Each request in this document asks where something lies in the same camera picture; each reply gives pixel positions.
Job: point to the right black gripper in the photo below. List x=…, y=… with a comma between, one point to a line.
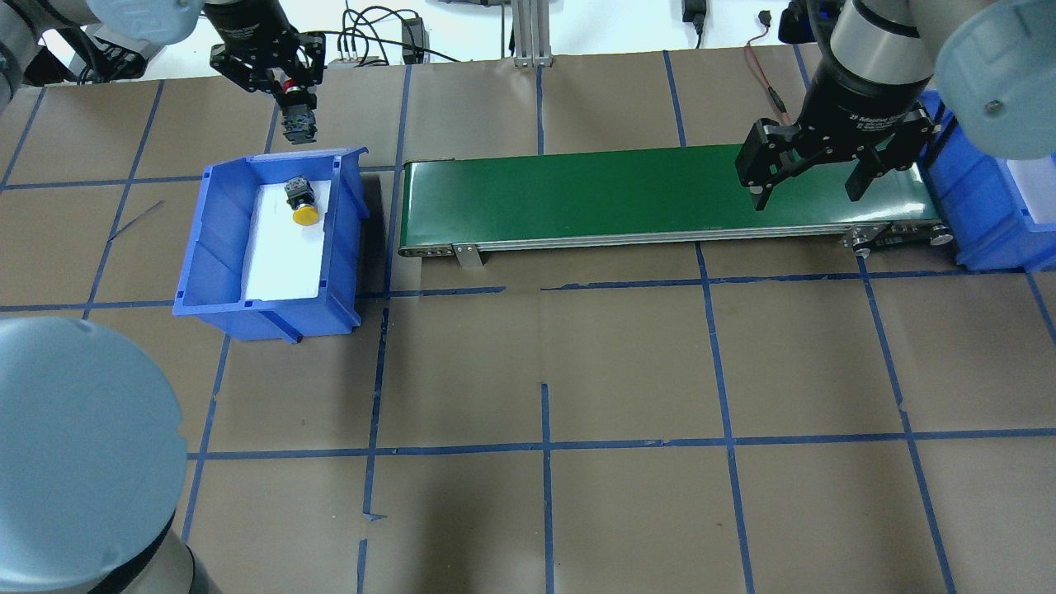
x=858, y=107

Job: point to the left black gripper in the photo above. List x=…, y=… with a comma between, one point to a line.
x=244, y=30

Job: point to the red push button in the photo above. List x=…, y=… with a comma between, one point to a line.
x=297, y=103

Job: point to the yellow push button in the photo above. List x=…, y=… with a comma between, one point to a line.
x=302, y=201

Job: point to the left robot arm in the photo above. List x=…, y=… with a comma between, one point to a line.
x=91, y=454

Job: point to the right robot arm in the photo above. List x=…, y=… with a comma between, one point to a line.
x=992, y=63

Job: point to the black power adapter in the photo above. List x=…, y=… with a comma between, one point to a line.
x=413, y=40

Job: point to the right blue plastic bin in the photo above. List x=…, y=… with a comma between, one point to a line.
x=983, y=207

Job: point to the blue plastic bin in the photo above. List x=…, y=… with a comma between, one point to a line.
x=983, y=207
x=210, y=284

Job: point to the white foam pad left bin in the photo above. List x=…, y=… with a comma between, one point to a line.
x=283, y=260

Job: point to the white foam pad bin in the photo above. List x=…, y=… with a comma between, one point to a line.
x=283, y=260
x=1035, y=181

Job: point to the white foam pad right bin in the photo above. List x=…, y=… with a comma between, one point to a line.
x=1035, y=181

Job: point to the left blue plastic bin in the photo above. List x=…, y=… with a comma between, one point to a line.
x=210, y=284

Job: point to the green conveyor belt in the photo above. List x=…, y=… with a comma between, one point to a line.
x=465, y=207

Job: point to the aluminium profile post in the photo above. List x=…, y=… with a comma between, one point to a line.
x=531, y=34

